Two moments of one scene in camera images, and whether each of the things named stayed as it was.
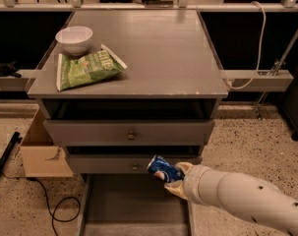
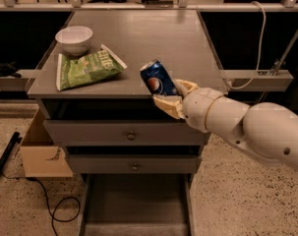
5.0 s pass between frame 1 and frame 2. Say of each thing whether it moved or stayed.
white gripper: moved
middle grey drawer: stayed
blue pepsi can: moved
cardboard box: stayed
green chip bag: stayed
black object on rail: stayed
